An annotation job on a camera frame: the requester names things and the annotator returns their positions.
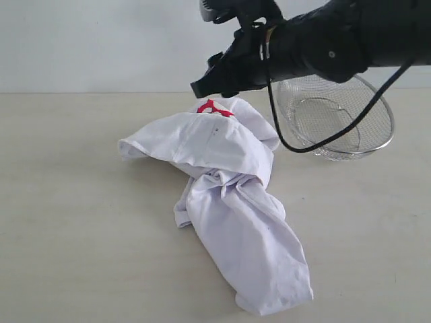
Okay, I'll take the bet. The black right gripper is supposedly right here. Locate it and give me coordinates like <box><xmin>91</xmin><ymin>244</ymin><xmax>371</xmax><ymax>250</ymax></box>
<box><xmin>190</xmin><ymin>28</ymin><xmax>271</xmax><ymax>98</ymax></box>

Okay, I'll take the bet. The white t-shirt red logo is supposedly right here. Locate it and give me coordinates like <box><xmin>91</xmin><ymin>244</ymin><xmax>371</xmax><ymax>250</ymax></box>
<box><xmin>118</xmin><ymin>98</ymin><xmax>314</xmax><ymax>316</ymax></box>

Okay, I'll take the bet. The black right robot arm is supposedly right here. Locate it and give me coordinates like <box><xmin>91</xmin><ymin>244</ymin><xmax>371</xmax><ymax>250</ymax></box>
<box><xmin>191</xmin><ymin>1</ymin><xmax>430</xmax><ymax>98</ymax></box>

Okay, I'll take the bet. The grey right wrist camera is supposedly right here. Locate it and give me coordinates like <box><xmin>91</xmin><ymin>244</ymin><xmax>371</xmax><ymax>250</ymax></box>
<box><xmin>199</xmin><ymin>0</ymin><xmax>242</xmax><ymax>24</ymax></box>

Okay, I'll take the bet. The metal wire mesh basket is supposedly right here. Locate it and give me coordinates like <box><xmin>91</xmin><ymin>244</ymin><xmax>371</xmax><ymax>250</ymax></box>
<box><xmin>275</xmin><ymin>75</ymin><xmax>395</xmax><ymax>161</ymax></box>

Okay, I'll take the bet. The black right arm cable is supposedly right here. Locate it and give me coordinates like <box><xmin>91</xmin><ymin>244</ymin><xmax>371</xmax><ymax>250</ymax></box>
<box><xmin>259</xmin><ymin>20</ymin><xmax>417</xmax><ymax>154</ymax></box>

